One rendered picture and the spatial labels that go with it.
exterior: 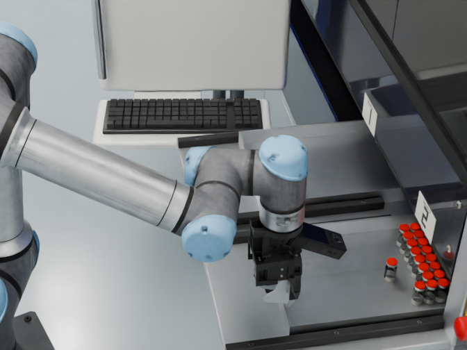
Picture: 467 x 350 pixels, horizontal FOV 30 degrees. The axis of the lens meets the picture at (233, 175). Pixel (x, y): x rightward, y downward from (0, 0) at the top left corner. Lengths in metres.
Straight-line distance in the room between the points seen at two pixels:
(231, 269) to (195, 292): 1.18
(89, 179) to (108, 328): 1.58
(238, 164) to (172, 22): 0.93
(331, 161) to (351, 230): 0.24
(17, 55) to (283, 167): 0.43
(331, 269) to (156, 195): 0.56
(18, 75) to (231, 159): 0.35
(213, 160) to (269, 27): 0.93
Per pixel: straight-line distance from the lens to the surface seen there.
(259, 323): 1.61
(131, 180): 1.25
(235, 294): 1.66
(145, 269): 2.97
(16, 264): 1.59
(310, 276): 1.70
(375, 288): 1.69
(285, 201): 1.38
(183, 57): 2.29
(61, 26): 4.39
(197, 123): 2.18
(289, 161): 1.34
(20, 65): 1.35
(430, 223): 1.63
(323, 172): 1.95
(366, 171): 1.96
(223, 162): 1.36
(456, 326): 1.49
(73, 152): 1.25
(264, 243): 1.46
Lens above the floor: 2.08
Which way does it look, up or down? 38 degrees down
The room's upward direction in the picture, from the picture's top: 1 degrees clockwise
